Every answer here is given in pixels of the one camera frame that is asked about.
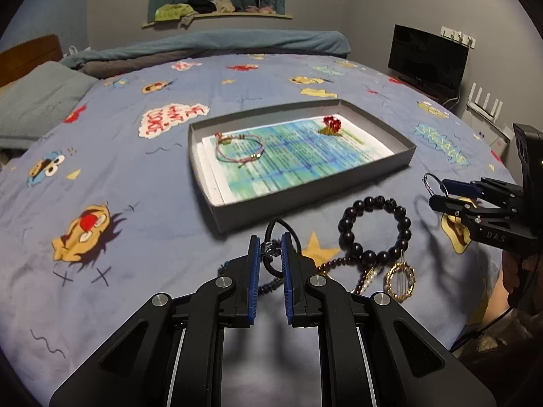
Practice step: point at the blue cartoon printed bedsheet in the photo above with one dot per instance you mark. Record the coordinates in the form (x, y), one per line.
(127, 203)

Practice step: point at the gold beaded hoop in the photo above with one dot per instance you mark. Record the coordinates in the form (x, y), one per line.
(388, 282)

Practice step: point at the person's right hand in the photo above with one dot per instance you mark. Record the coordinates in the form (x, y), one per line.
(514, 280)

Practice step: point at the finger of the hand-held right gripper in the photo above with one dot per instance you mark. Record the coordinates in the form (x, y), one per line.
(460, 186)
(449, 205)

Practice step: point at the teal blanket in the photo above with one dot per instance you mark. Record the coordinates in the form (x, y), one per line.
(220, 42)

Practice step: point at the beige cloth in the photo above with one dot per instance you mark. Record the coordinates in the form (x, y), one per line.
(224, 3)

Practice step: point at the grey-blue pillow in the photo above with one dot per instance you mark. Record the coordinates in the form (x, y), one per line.
(38, 101)

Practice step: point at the grey cardboard tray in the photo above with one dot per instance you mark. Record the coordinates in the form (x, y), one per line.
(220, 214)

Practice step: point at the pink cloth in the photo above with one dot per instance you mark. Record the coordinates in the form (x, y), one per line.
(263, 9)

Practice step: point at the white plastic bag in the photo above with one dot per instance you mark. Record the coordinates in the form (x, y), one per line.
(76, 51)

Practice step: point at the green cloth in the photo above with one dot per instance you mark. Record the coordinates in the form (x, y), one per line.
(172, 12)

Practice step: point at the white router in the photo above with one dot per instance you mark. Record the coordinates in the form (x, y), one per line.
(483, 108)

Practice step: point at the wooden headboard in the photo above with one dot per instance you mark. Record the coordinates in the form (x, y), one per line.
(29, 57)

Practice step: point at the white box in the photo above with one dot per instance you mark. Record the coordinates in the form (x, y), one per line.
(488, 129)

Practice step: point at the thin gold pin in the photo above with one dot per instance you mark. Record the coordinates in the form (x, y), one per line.
(373, 273)

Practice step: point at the grey blanket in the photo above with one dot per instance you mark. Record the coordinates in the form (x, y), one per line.
(110, 70)

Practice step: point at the black flat screen monitor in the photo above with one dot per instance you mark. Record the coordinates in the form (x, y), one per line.
(426, 57)

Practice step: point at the black cloth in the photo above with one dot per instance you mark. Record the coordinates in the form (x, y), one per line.
(201, 5)

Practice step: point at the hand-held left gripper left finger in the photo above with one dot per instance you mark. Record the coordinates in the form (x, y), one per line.
(253, 282)

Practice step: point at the blue printed paper sheet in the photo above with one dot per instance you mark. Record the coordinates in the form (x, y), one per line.
(297, 157)

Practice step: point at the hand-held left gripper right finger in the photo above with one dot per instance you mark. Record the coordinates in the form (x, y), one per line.
(288, 282)

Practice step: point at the wall hook rack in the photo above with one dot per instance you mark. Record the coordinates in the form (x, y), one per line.
(458, 36)

